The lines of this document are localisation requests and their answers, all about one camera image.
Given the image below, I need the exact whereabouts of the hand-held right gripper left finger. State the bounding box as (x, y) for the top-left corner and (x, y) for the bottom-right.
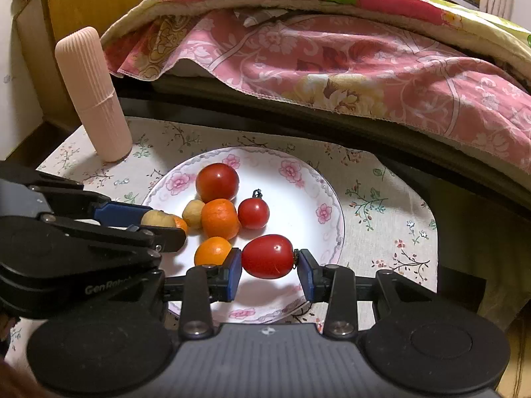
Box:
(163, 247), (244, 338)

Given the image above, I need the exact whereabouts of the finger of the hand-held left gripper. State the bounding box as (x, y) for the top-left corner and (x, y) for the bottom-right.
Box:
(37, 211), (187, 278)
(0, 161), (153, 227)

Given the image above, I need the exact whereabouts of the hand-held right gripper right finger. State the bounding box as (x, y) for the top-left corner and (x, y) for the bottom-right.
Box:
(296, 249), (428, 338)

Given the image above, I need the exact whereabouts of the oblong red tomato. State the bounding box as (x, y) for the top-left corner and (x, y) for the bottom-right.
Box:
(241, 234), (296, 280)

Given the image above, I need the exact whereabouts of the large bumpy orange mandarin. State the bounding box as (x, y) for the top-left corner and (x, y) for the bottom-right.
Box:
(201, 199), (242, 241)

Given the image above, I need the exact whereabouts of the red tomato with dark stem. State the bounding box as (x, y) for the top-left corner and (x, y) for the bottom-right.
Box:
(238, 189), (270, 230)

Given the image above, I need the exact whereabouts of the white floral rimmed plate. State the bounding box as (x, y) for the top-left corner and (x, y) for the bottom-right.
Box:
(141, 146), (346, 325)

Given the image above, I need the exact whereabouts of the small brown longan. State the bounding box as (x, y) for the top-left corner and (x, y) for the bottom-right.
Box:
(183, 200), (206, 230)

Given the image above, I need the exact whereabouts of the large round red tomato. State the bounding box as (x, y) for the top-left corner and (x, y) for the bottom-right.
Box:
(195, 163), (240, 203)

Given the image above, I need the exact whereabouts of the floral print tablecloth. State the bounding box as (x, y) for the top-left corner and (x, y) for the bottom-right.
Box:
(6, 116), (438, 357)

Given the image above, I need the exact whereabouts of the pink ribbed plastic cup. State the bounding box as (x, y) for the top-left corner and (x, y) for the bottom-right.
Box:
(55, 26), (133, 163)

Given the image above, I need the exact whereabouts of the pink floral blanket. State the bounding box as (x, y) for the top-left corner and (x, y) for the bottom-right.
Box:
(100, 0), (531, 175)

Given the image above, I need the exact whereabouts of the yellow wooden cabinet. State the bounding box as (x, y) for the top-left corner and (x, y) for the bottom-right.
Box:
(14, 0), (146, 133)

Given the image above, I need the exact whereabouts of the dark bed frame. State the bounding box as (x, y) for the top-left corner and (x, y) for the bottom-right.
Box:
(112, 72), (531, 220)

